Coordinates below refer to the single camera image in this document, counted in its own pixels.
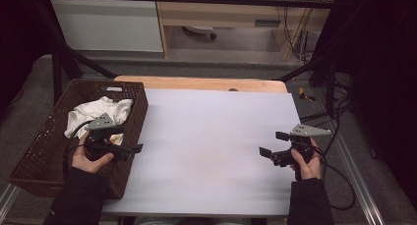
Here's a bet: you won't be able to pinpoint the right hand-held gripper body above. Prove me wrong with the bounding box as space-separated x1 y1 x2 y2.
270 123 333 168

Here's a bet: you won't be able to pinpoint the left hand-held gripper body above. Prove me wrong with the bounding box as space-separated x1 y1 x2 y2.
84 112 116 163

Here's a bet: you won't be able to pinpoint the brown wicker basket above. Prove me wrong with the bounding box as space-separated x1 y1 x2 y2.
7 79 149 200

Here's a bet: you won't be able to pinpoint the person's left hand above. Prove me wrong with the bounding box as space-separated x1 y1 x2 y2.
71 133 115 175

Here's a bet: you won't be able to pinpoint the person's right hand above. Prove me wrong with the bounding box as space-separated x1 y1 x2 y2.
289 138 325 181

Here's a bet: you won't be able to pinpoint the white orange printed cloth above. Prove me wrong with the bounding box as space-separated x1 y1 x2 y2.
109 133 125 146

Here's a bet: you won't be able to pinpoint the yellow black tool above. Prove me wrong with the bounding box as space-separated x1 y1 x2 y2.
298 86 317 102

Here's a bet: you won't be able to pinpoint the black metal stand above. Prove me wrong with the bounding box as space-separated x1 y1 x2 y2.
278 52 339 120
32 0 118 103

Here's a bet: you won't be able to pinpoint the white table mat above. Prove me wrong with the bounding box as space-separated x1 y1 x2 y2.
101 88 301 217

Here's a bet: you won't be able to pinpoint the wooden table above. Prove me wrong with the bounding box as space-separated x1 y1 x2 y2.
113 75 289 94

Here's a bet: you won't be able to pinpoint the dark curtain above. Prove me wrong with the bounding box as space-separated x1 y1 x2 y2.
0 0 57 112
313 0 417 213

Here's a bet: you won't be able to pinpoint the white cabinet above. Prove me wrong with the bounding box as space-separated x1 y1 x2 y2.
49 0 164 53

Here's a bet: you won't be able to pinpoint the white chair base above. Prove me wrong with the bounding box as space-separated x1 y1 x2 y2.
182 25 217 40

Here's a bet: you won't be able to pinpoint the wooden desk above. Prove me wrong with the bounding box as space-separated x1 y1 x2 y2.
153 0 339 61

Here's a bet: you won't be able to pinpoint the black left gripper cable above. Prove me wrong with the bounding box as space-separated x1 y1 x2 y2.
62 119 96 178

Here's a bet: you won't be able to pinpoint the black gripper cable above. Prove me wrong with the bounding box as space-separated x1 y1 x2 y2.
62 119 96 178
313 145 358 211

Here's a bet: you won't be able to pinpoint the black floor cables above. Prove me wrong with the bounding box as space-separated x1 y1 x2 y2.
300 92 354 125

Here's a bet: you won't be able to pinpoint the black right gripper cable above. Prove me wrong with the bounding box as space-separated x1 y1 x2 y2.
313 145 358 211

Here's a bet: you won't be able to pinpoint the aluminium rail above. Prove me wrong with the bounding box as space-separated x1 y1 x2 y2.
329 120 386 225
0 183 22 220

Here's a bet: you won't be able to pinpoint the bundle of hanging cables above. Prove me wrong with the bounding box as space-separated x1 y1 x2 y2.
276 5 317 64

